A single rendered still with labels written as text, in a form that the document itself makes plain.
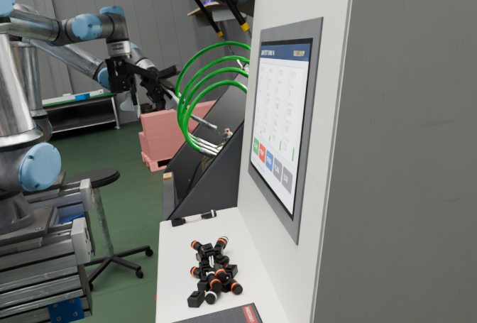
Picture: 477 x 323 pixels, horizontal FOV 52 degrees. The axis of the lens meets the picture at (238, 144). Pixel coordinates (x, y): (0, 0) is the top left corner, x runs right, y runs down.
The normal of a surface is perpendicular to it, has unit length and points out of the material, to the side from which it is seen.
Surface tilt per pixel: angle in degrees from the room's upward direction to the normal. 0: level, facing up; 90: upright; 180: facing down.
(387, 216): 90
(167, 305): 0
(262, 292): 0
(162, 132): 90
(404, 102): 90
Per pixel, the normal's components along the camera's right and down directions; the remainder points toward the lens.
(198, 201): 0.15, 0.18
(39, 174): 0.91, 0.08
